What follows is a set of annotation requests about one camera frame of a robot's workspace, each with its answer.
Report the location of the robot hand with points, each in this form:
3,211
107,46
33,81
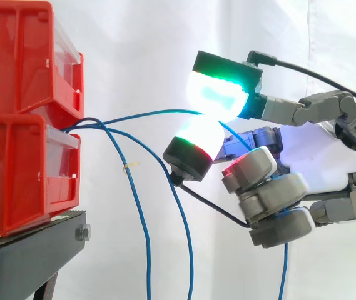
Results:
309,162

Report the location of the red bin with clear plate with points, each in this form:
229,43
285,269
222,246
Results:
12,175
15,56

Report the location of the black stand with green tape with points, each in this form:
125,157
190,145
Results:
24,259

